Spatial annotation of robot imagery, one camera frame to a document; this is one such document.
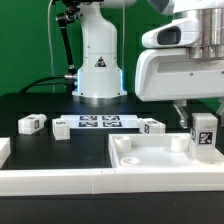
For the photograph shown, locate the white front fence wall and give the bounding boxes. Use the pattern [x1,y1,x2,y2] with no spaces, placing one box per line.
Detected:
[0,166,224,196]

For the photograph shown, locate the white thin cable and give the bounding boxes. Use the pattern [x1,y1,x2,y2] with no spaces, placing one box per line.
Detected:
[47,0,56,94]

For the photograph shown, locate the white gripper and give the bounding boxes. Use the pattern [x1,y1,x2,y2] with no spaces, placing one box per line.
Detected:
[135,18,224,128]

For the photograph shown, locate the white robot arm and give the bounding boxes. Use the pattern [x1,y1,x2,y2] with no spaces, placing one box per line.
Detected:
[55,0,224,128]

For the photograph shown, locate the white fence wall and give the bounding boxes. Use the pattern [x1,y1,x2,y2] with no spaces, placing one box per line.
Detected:
[0,166,224,196]
[0,138,11,168]

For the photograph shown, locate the white square tabletop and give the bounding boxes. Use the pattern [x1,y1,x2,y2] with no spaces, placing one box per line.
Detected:
[108,133,224,168]

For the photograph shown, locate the black cable bundle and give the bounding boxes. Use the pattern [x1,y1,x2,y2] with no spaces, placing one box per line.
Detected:
[19,75,78,94]

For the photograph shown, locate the white left fence wall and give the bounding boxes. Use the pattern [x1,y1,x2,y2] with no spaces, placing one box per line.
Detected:
[0,138,11,168]

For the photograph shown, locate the white marker base plate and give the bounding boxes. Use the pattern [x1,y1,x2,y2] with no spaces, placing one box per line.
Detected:
[61,115,138,129]

